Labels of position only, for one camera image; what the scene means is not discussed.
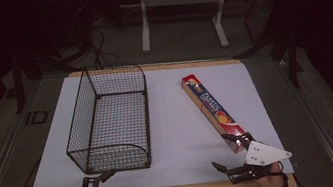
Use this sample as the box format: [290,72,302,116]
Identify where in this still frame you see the black wire mesh basket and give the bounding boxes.
[53,58,161,182]

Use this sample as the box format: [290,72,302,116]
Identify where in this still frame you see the white table sheet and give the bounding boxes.
[11,43,296,187]

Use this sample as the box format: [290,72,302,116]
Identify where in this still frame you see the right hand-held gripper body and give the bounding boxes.
[220,127,297,186]

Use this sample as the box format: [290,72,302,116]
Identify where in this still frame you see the dark metal stand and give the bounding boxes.
[5,47,50,115]

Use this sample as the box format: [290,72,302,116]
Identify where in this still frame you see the person's right hand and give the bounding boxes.
[252,160,289,187]

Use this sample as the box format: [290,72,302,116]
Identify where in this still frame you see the black tripod stand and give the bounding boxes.
[225,0,308,98]

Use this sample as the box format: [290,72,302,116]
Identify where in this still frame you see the black cables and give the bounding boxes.
[84,20,122,71]

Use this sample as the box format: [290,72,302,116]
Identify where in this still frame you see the long plastic wrap box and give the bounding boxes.
[179,66,252,161]

